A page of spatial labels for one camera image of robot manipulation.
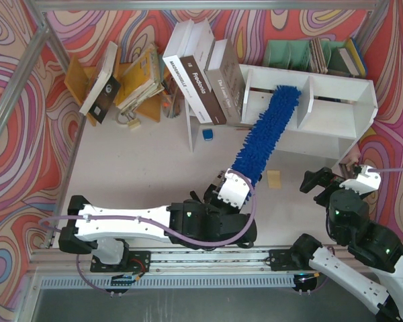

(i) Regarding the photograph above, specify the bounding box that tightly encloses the blue microfiber duster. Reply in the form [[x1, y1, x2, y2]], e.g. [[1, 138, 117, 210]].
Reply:
[[231, 85, 301, 185]]

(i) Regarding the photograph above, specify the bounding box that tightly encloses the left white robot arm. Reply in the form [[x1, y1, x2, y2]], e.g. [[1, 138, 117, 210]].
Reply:
[[58, 179, 257, 266]]

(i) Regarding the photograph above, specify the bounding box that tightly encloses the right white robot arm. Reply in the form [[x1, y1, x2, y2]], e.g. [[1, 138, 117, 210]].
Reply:
[[290, 165, 403, 321]]

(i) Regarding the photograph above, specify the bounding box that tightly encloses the white wooden bookshelf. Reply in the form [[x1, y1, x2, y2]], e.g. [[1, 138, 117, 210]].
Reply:
[[240, 64, 378, 167]]

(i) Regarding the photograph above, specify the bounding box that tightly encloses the grey black stapler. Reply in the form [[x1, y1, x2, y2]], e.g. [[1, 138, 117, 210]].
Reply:
[[217, 170, 226, 179]]

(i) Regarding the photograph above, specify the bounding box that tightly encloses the yellow sticky note pad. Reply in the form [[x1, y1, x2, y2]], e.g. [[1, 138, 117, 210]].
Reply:
[[267, 170, 281, 189]]

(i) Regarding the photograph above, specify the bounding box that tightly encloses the blue pencil sharpener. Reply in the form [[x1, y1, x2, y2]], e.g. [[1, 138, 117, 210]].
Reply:
[[202, 129, 214, 142]]

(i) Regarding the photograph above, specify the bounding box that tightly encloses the small white side shelf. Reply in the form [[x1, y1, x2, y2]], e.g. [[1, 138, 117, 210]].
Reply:
[[184, 99, 215, 153]]

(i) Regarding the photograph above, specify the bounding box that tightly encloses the clear cup of pencils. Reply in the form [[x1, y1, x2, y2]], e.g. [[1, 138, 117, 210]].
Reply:
[[161, 76, 182, 119]]

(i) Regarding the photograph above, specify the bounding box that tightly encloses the grey Lonely Ones book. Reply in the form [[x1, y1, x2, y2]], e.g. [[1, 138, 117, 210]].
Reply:
[[206, 39, 246, 125]]

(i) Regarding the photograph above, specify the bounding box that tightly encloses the blue yellow book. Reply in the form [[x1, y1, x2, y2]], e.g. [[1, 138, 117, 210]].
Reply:
[[343, 38, 368, 78]]

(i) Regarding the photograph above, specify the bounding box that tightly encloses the stack of yellow books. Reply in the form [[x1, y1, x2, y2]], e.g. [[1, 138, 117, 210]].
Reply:
[[116, 43, 164, 113]]

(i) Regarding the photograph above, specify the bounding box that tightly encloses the white Mademoiselle book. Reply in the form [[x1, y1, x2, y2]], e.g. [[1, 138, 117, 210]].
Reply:
[[163, 20, 211, 123]]

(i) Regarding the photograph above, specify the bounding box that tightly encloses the green desk organizer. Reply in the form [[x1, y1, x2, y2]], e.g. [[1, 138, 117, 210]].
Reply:
[[263, 39, 360, 77]]

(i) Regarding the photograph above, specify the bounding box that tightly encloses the black and white book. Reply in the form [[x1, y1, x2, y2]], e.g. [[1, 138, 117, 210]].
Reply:
[[79, 42, 121, 123]]

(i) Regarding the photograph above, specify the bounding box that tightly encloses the brown Fredonia book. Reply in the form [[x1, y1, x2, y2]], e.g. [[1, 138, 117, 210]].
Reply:
[[181, 19, 226, 125]]

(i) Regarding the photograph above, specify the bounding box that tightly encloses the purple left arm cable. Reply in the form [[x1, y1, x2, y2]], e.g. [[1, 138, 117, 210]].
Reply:
[[38, 170, 258, 246]]

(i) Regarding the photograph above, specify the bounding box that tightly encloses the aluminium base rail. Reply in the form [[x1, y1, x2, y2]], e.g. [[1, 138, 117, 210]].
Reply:
[[30, 248, 317, 292]]

